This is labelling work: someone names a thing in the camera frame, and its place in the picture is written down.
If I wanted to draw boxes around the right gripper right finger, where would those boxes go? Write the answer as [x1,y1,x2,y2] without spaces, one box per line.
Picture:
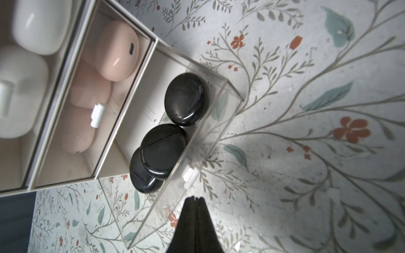
[195,198,224,253]

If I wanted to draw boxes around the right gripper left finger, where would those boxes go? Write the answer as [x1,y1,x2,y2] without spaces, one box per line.
[167,197,196,253]

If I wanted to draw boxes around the clear plastic drawer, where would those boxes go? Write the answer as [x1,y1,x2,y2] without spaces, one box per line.
[1,1,86,193]
[30,1,155,189]
[99,44,244,249]

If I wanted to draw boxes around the black earphone case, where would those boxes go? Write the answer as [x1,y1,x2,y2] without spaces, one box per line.
[164,73,210,127]
[140,124,189,180]
[129,148,164,194]

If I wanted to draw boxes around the pink earphone case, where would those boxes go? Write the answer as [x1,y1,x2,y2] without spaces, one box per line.
[95,21,139,82]
[62,106,95,153]
[70,60,111,109]

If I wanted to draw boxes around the white drawer cabinet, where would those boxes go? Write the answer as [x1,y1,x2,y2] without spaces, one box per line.
[1,1,158,197]

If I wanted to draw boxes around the white earphone case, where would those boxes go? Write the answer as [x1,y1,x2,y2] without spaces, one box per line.
[11,0,72,55]
[1,45,49,139]

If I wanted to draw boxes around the white earphone case top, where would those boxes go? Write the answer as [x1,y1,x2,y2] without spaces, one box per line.
[11,0,72,55]

